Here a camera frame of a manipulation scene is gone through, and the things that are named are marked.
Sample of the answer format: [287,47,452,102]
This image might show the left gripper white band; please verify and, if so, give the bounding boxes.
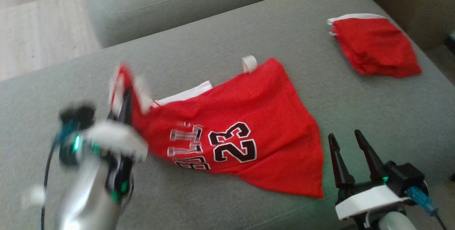
[85,88,149,161]

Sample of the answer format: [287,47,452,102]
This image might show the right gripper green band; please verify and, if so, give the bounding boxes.
[328,129,410,221]

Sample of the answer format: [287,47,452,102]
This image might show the red basketball jersey number 23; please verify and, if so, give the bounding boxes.
[108,55,325,199]

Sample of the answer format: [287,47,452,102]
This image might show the red shorts with white stripes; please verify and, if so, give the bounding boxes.
[327,13,423,79]

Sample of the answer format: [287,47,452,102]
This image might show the grey sofa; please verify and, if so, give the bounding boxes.
[0,0,455,230]

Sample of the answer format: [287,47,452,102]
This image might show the small grey sofa seat cushion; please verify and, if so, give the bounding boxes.
[81,0,280,48]

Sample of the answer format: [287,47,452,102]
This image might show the grey-beige sofa armrest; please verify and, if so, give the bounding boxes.
[370,0,455,50]

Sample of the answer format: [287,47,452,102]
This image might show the blue plug right arm cable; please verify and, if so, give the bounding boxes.
[406,186,449,230]

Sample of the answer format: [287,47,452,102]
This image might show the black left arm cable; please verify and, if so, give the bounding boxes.
[40,136,60,230]

